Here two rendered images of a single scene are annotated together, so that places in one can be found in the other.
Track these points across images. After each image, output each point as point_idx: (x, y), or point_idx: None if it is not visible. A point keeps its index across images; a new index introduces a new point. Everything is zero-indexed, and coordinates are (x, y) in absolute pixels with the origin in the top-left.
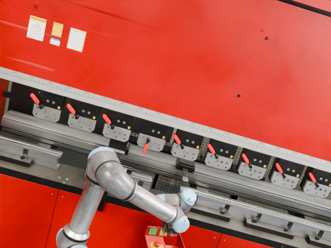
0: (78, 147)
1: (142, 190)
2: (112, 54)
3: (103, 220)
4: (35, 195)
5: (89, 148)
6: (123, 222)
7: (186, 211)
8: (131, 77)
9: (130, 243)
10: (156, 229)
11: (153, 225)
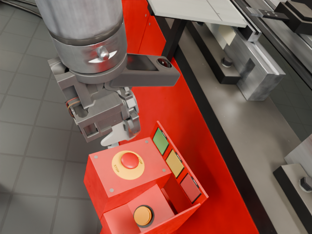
0: (248, 3)
1: None
2: None
3: (162, 90)
4: (137, 12)
5: (257, 8)
6: (175, 111)
7: (47, 22)
8: None
9: None
10: (165, 141)
11: (201, 152)
